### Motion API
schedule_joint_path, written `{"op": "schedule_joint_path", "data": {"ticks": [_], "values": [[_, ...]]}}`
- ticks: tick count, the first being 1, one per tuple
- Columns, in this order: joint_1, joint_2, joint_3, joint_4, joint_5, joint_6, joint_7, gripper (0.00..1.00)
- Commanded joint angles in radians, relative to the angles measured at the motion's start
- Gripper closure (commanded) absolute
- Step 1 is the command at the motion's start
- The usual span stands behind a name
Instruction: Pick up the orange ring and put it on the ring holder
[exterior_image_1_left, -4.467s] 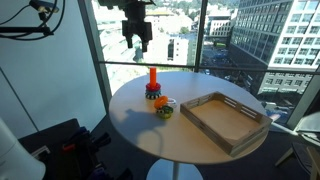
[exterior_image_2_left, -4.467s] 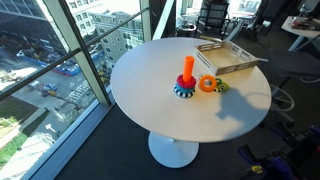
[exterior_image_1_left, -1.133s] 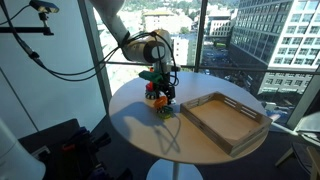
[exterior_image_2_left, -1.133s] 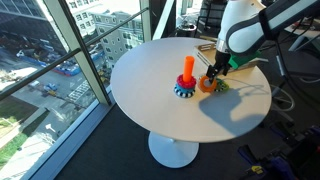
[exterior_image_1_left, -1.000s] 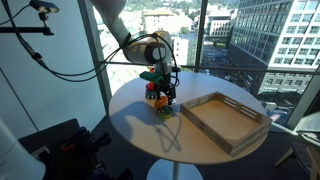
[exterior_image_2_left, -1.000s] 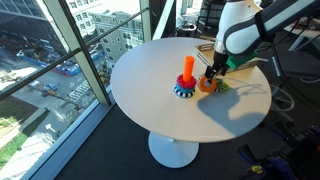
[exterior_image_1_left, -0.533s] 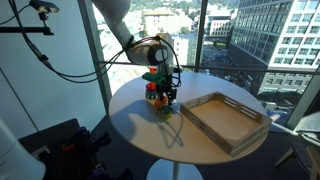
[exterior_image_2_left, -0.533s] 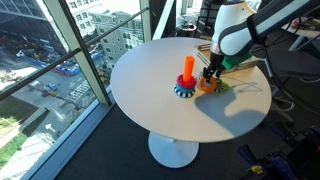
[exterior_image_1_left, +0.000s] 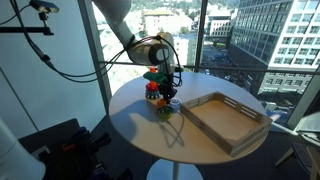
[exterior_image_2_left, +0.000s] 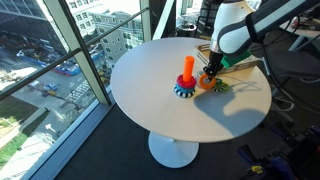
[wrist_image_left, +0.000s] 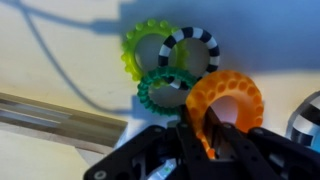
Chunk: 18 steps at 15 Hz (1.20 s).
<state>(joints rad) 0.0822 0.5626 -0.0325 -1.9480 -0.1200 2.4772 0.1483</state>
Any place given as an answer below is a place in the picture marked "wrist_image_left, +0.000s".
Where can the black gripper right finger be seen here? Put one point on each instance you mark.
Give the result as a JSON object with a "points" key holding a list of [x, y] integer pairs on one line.
{"points": [[240, 146]]}

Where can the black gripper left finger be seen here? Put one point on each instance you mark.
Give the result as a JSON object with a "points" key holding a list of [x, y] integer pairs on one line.
{"points": [[191, 143]]}

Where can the wooden slatted tray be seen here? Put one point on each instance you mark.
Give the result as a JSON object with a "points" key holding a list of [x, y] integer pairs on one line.
{"points": [[56, 123]]}

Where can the orange post striped base holder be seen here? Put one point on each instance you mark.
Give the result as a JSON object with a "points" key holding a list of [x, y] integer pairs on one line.
{"points": [[305, 123]]}

